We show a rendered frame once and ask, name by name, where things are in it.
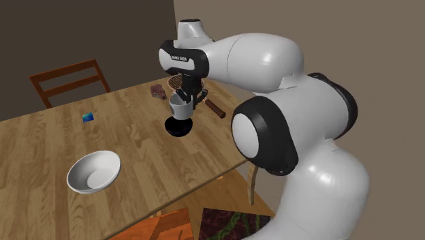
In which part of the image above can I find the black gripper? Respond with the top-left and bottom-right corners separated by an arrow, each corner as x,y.
175,74 -> 209,111

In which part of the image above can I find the white cup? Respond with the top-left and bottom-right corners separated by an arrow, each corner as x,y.
168,92 -> 194,120

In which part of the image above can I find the reddish brown lumpy object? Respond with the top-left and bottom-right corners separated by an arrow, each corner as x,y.
149,83 -> 168,101

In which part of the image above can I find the black bowl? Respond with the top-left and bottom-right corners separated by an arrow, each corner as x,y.
164,116 -> 194,138

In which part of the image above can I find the light wooden table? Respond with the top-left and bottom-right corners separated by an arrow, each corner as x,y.
0,77 -> 260,240

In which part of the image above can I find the white bowl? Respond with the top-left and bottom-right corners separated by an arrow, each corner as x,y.
66,150 -> 122,195

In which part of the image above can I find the brown wooden chair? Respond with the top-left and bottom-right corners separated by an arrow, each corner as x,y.
29,59 -> 112,110

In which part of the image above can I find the round grill pan wooden handle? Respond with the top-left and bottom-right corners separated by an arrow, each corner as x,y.
166,74 -> 227,120

